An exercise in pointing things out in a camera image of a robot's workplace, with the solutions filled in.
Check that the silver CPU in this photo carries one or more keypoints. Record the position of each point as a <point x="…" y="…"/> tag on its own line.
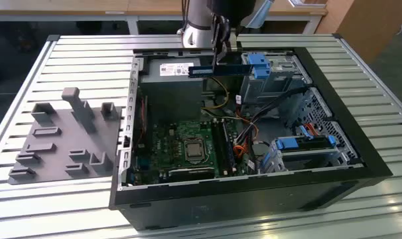
<point x="194" y="152"/>

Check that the gray power supply unit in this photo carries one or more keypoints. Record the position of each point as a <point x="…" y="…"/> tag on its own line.
<point x="170" y="99"/>

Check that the blue plastic drive latch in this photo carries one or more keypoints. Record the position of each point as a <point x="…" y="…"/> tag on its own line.
<point x="258" y="59"/>

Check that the blue RAM stick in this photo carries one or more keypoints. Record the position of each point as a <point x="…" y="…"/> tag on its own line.
<point x="237" y="70"/>

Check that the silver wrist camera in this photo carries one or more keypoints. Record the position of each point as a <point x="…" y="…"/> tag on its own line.
<point x="297" y="2"/>

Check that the black PC case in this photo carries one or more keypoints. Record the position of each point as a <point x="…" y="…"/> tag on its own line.
<point x="221" y="199"/>

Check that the wooden cabinet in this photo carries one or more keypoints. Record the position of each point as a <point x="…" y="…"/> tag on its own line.
<point x="370" y="25"/>

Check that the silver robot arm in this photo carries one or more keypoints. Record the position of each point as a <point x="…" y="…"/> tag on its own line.
<point x="197" y="15"/>

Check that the black RAM slot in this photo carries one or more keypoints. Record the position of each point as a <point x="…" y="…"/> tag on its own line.
<point x="218" y="147"/>
<point x="228" y="147"/>

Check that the metal drive cage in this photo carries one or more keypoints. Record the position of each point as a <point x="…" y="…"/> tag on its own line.
<point x="277" y="82"/>

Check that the round black speaker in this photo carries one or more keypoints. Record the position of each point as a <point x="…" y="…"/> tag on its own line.
<point x="261" y="149"/>

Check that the wooden desk white frame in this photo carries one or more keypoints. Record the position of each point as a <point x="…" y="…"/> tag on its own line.
<point x="88" y="7"/>

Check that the gray parts rack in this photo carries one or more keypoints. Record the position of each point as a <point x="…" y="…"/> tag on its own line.
<point x="61" y="149"/>

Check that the metal disk bay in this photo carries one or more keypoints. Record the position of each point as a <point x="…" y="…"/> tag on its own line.
<point x="277" y="161"/>

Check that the green motherboard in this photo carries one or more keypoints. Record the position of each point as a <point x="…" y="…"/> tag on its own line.
<point x="168" y="159"/>

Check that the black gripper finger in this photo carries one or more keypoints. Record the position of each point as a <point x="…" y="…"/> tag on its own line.
<point x="218" y="37"/>

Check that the black expansion card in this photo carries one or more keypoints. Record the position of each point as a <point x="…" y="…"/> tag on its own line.
<point x="190" y="173"/>

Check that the blue disk carrier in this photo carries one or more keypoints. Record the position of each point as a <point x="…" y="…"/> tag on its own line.
<point x="285" y="144"/>

